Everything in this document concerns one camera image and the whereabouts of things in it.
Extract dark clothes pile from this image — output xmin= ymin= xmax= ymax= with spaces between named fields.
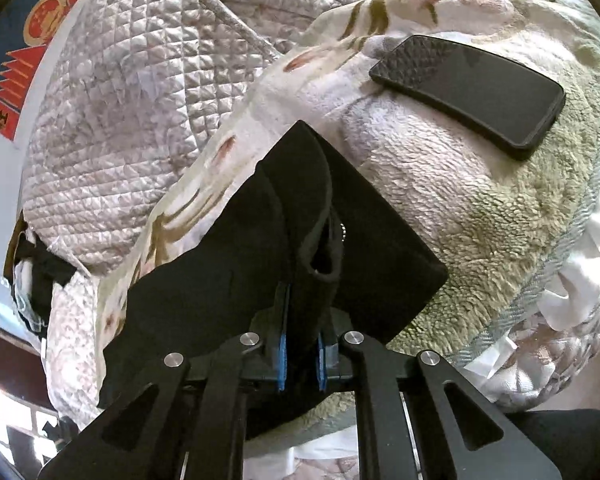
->
xmin=3 ymin=214 xmax=76 ymax=339

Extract quilted beige comforter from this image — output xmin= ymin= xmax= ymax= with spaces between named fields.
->
xmin=21 ymin=0 xmax=358 ymax=274

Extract black smartphone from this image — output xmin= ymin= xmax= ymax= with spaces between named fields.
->
xmin=370 ymin=35 xmax=566 ymax=160

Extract white crumpled sheet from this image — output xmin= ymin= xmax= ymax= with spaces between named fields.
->
xmin=460 ymin=195 xmax=600 ymax=411

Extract floral fleece blanket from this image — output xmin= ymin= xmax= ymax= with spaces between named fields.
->
xmin=96 ymin=0 xmax=600 ymax=393

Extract floral pink pillow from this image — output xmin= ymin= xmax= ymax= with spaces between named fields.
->
xmin=43 ymin=272 xmax=102 ymax=429

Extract black pants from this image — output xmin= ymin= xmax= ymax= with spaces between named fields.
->
xmin=97 ymin=119 xmax=451 ymax=441

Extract dark red wooden door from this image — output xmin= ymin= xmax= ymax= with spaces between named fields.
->
xmin=0 ymin=327 xmax=52 ymax=408

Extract red blue wall poster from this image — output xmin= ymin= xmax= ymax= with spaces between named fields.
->
xmin=0 ymin=0 xmax=112 ymax=142

